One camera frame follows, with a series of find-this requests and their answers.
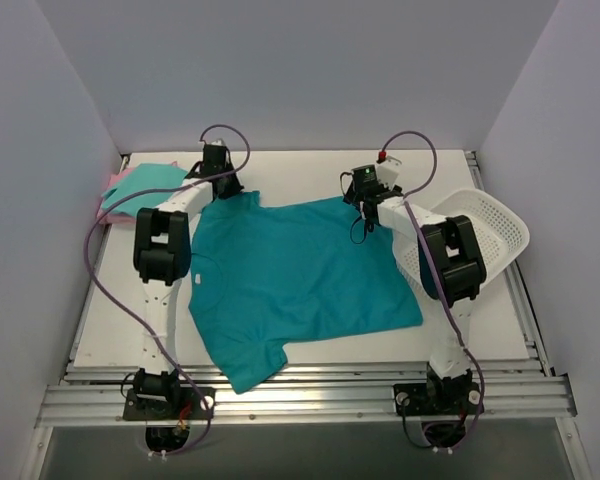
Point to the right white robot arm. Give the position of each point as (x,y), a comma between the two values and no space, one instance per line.
(450,266)

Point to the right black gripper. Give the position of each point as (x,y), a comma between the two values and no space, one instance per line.
(362,209)

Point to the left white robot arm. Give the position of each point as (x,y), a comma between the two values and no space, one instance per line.
(162,258)

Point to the aluminium rail frame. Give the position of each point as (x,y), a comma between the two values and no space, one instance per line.
(343,380)

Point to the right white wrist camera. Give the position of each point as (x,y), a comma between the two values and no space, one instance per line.
(387,169)

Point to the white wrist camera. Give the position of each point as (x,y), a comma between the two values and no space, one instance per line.
(387,169)
(219,142)

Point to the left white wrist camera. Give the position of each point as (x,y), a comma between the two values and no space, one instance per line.
(219,142)

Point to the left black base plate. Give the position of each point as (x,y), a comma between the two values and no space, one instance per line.
(187,405)

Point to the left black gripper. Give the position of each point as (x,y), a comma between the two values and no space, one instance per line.
(228,186)

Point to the dark teal t shirt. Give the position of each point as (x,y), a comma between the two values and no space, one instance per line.
(264,277)

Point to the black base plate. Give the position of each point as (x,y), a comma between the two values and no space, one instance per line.
(187,405)
(417,400)

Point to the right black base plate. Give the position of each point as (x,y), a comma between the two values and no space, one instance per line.
(417,400)

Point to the white perforated plastic basket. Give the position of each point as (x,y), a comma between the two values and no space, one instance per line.
(501,234)

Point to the mint green t shirt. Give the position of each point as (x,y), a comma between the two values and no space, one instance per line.
(146,176)

